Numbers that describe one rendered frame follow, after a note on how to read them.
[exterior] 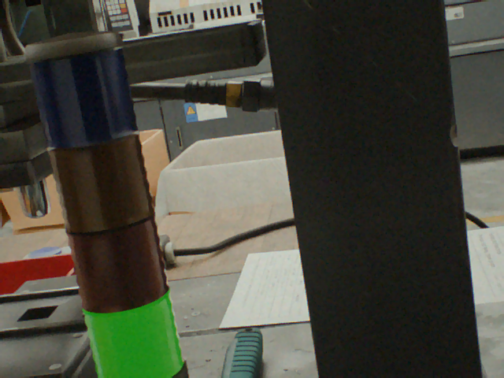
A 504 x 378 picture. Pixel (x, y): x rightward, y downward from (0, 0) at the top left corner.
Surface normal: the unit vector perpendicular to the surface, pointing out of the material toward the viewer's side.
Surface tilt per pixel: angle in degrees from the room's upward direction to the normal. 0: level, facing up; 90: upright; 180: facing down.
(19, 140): 90
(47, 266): 90
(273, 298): 1
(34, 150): 90
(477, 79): 90
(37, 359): 0
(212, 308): 0
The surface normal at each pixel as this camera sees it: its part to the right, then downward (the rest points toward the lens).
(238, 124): -0.15, 0.26
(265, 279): -0.15, -0.96
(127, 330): 0.14, 0.44
